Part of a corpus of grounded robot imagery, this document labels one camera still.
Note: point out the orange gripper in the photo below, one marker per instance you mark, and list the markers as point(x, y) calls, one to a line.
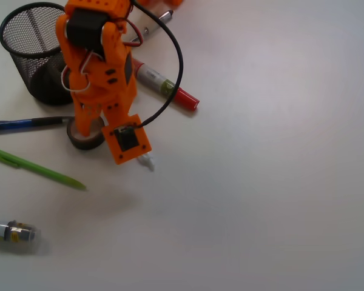
point(99, 65)

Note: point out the brown tape roll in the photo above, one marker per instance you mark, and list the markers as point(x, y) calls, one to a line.
point(94, 140)

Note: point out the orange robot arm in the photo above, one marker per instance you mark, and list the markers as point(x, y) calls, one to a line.
point(147, 8)

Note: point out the white retractable pen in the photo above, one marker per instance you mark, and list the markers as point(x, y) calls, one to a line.
point(147, 161)

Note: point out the black mesh pen holder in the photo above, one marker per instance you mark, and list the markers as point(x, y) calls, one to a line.
point(28, 34)

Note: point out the dark blue black pen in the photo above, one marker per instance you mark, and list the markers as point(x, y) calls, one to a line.
point(34, 122)

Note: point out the red cap whiteboard marker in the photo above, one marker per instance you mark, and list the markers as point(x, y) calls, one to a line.
point(153, 80)

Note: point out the green mechanical pencil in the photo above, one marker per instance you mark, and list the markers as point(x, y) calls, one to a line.
point(17, 162)

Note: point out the black cap whiteboard marker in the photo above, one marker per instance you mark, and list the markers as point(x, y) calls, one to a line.
point(19, 237)

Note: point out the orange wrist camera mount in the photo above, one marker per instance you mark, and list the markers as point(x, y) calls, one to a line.
point(125, 140)

